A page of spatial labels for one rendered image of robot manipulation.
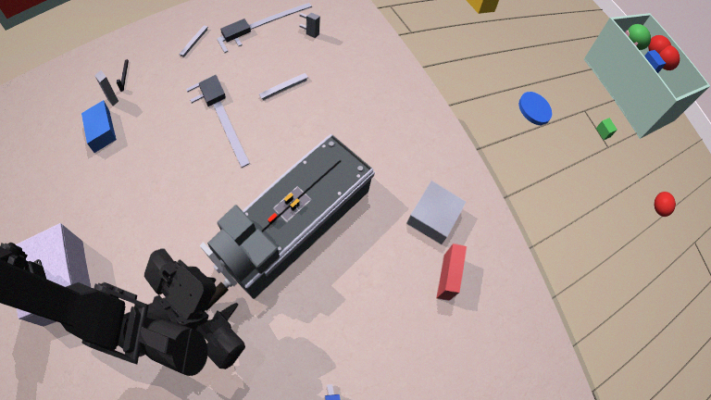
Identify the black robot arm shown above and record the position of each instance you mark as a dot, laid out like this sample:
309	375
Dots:
96	315

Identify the blue rectangular block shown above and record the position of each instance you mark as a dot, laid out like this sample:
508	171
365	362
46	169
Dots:
98	127

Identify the red rectangular block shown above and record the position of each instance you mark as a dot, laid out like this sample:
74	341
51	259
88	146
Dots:
452	272

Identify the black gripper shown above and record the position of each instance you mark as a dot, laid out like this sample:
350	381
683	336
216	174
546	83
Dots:
224	346

